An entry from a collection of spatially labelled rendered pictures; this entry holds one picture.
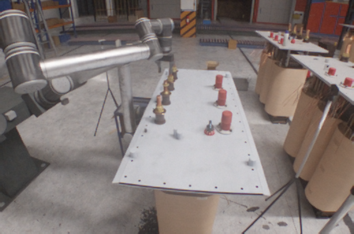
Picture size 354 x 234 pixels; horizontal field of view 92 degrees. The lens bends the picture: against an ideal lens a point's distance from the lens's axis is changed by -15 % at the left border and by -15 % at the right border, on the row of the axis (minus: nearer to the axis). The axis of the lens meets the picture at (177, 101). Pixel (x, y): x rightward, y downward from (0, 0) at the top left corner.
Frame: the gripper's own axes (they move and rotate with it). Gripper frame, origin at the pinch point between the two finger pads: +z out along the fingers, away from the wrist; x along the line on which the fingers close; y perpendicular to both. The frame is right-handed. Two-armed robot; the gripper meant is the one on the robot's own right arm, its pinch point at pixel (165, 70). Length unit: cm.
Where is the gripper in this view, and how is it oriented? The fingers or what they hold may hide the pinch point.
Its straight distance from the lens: 153.7
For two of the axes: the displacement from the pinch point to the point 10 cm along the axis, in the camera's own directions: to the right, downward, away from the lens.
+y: -3.7, 4.5, -8.1
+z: 0.0, 8.8, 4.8
